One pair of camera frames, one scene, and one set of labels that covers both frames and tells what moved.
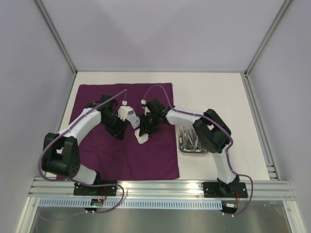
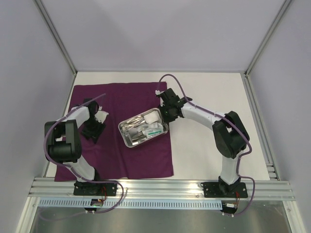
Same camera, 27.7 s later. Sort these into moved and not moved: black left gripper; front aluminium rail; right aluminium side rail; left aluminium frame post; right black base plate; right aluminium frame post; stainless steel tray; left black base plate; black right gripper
Moved: black right gripper; black left gripper; stainless steel tray
Not moved: left black base plate; right black base plate; front aluminium rail; left aluminium frame post; right aluminium frame post; right aluminium side rail
